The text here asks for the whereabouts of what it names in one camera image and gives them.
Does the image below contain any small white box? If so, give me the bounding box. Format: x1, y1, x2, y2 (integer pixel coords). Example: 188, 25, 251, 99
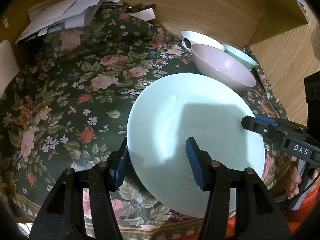
132, 8, 156, 22

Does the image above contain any floral tablecloth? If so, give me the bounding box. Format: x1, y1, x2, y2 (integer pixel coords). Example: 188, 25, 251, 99
1, 9, 288, 239

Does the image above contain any right hand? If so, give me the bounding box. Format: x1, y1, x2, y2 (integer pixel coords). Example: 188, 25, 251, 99
286, 157, 319, 199

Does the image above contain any white bowl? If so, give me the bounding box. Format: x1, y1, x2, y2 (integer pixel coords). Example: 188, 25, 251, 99
181, 30, 225, 53

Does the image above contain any mint green plate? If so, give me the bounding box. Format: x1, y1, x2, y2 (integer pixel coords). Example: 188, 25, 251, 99
126, 73, 266, 218

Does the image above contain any white paper stack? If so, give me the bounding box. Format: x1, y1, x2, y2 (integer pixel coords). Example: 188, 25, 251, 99
16, 0, 104, 43

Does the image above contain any wooden shelf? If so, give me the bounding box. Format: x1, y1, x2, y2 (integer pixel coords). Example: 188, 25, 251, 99
245, 0, 309, 26

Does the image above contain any mint green bowl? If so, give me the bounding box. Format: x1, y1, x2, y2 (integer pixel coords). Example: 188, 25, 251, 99
223, 44, 258, 70

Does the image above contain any pink bowl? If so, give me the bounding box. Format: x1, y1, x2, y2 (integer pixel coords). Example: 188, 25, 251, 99
191, 43, 257, 92

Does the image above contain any pink mug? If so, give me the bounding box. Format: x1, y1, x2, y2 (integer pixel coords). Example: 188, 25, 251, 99
0, 40, 20, 96

